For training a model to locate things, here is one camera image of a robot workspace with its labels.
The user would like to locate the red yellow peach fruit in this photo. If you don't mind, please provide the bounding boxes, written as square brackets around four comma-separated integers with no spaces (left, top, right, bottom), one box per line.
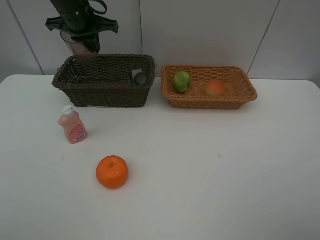
[204,79,225,97]

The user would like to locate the dark green pump bottle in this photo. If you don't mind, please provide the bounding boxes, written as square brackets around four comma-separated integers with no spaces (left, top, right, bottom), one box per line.
[131,69,147,87]

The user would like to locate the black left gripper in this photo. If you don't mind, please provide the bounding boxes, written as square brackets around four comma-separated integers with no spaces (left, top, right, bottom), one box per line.
[45,14,119,53]

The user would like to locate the orange mandarin fruit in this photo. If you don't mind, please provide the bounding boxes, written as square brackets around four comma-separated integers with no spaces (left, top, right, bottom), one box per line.
[96,155,129,190]

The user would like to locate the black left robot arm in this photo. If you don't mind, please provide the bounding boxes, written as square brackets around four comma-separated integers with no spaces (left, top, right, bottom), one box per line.
[45,0,119,53]

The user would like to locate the translucent purple plastic cup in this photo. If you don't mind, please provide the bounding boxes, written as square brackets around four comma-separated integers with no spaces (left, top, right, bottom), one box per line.
[60,31,98,64]

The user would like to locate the green lime fruit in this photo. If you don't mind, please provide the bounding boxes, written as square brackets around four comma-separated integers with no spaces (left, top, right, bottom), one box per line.
[173,71,191,94]

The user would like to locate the light brown wicker basket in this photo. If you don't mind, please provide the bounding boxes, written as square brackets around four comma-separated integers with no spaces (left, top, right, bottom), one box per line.
[161,64,258,110]

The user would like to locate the dark brown wicker basket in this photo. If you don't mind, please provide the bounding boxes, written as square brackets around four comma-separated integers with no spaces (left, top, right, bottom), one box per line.
[52,54,156,108]

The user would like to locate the pink bottle white cap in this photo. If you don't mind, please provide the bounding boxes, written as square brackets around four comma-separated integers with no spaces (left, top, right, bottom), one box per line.
[58,105,88,144]

